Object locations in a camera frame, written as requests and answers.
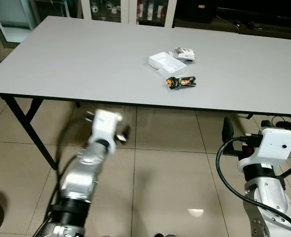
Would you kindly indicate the dark snack wrapper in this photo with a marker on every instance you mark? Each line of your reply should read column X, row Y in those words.
column 181, row 82

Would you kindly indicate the white cardboard box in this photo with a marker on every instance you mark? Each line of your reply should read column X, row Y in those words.
column 167, row 63

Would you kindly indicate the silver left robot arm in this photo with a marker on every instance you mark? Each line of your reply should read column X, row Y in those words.
column 79, row 177

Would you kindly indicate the crumpled white barcode packet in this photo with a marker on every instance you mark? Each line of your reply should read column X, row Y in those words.
column 186, row 54

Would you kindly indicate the black low cabinet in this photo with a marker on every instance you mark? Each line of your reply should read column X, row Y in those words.
column 234, row 12

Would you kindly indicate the white framed glass cabinet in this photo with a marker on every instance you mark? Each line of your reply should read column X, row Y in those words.
column 130, row 12

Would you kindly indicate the glass door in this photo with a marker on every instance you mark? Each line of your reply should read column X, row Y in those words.
column 15, row 19

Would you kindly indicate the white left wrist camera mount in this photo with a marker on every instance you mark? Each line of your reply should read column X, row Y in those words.
column 106, row 126

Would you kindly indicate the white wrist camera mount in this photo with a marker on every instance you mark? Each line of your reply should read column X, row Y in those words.
column 106, row 126
column 276, row 145

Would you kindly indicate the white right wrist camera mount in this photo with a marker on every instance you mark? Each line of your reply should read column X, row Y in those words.
column 276, row 145

